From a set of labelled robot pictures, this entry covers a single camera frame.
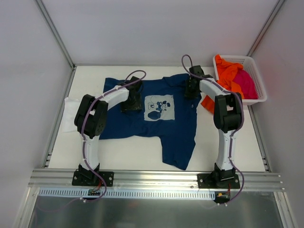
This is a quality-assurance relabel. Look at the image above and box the blue printed t shirt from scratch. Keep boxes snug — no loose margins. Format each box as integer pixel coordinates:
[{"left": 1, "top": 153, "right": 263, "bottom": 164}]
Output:
[{"left": 99, "top": 74, "right": 201, "bottom": 170}]

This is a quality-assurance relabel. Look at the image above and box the folded white t shirt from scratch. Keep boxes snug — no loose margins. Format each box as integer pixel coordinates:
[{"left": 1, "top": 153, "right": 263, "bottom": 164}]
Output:
[{"left": 62, "top": 97, "right": 81, "bottom": 133}]

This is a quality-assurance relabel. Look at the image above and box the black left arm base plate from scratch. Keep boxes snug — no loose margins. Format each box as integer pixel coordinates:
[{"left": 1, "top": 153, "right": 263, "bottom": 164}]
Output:
[{"left": 72, "top": 169, "right": 114, "bottom": 187}]

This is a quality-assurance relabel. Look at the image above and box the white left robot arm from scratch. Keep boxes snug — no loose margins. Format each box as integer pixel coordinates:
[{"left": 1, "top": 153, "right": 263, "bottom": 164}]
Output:
[{"left": 72, "top": 76, "right": 143, "bottom": 186}]

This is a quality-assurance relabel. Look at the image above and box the white plastic basket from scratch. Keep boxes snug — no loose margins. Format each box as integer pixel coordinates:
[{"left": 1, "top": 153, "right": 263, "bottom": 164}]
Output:
[{"left": 220, "top": 55, "right": 267, "bottom": 105}]

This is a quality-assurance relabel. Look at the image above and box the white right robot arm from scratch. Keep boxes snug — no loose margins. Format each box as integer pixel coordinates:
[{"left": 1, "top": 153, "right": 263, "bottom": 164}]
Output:
[{"left": 185, "top": 66, "right": 244, "bottom": 189}]

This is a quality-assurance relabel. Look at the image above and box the aluminium mounting rail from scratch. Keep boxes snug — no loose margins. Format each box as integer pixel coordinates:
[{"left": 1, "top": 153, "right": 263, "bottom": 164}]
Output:
[{"left": 28, "top": 169, "right": 286, "bottom": 192}]

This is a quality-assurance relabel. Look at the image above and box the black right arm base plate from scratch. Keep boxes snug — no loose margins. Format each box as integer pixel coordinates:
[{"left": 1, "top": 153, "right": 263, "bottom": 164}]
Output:
[{"left": 197, "top": 173, "right": 240, "bottom": 189}]

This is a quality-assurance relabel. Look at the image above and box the pink t shirt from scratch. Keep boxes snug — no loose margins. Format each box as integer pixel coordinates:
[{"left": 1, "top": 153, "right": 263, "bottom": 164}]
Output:
[{"left": 233, "top": 69, "right": 258, "bottom": 99}]

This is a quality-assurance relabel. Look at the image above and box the white slotted cable duct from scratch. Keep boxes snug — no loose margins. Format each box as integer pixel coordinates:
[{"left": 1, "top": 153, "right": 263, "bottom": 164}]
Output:
[{"left": 38, "top": 188, "right": 215, "bottom": 200}]

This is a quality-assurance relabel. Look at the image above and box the orange t shirt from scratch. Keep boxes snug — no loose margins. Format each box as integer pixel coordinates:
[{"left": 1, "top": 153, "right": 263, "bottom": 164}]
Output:
[{"left": 215, "top": 55, "right": 245, "bottom": 99}]

